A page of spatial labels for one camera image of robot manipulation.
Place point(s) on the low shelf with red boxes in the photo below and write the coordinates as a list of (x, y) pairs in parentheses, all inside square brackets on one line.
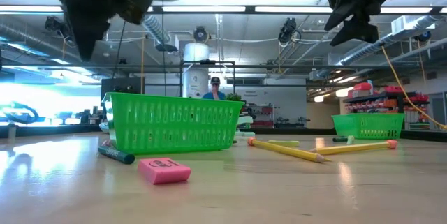
[(265, 112)]

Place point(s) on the black overhead frame beam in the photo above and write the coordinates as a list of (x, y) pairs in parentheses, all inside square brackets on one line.
[(249, 9)]

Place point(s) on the dark green crayon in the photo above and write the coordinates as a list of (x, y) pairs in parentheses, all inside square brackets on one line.
[(117, 155)]

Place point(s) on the white cylinder tank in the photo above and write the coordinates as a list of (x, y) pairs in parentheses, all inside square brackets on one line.
[(195, 77)]

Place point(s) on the pink eraser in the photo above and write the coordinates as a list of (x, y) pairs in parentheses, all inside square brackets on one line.
[(164, 173)]

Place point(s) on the person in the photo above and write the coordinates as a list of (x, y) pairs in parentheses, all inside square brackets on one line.
[(213, 95)]

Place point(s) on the dark monitor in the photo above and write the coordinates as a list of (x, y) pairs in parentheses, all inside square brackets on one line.
[(120, 85)]

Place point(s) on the small green plant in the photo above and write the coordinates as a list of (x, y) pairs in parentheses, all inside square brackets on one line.
[(233, 97)]

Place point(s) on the silver flexible duct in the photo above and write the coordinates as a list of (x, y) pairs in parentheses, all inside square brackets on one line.
[(155, 28)]

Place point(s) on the silver ceiling duct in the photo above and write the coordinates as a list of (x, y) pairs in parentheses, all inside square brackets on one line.
[(384, 40)]

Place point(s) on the dark green pen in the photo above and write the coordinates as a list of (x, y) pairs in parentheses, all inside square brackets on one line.
[(340, 139)]

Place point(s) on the white air box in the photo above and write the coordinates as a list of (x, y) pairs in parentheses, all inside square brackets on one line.
[(405, 25)]

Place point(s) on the mint green stapler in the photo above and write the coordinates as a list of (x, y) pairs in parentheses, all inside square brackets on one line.
[(245, 120)]

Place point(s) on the yellow pencil orange eraser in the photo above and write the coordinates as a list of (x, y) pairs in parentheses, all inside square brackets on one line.
[(356, 147), (286, 150)]

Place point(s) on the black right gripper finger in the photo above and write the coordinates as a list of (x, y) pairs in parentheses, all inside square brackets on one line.
[(342, 13), (361, 30)]

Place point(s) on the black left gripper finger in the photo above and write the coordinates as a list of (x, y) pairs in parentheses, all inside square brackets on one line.
[(79, 39), (93, 37)]

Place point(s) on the green plastic bin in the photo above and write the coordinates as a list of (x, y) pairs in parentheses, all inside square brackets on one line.
[(368, 126), (174, 123)]

